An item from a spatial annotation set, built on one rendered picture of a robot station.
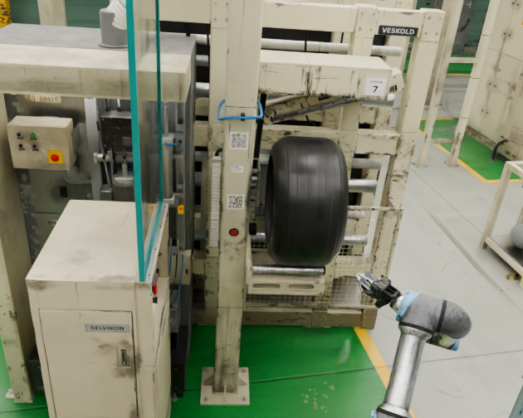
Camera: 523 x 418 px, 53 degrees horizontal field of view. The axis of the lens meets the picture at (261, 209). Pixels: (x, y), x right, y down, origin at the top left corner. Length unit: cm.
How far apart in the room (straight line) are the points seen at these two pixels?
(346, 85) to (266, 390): 173
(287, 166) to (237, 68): 44
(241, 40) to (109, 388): 139
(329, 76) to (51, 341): 156
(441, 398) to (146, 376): 188
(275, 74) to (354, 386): 184
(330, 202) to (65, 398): 126
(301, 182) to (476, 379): 189
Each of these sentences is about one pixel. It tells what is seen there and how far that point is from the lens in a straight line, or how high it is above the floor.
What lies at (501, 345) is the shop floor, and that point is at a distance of 390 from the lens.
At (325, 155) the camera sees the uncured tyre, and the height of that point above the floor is 147.
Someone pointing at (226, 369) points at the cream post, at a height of 20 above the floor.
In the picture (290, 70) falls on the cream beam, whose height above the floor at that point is 175.
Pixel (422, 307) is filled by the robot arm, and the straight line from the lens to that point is 189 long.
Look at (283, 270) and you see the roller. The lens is 247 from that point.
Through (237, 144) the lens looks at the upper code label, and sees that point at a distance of 224.
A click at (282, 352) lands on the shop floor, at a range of 338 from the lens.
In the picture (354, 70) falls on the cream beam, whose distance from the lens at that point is 247.
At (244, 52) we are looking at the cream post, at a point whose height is 187.
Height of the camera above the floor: 232
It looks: 29 degrees down
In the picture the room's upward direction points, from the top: 5 degrees clockwise
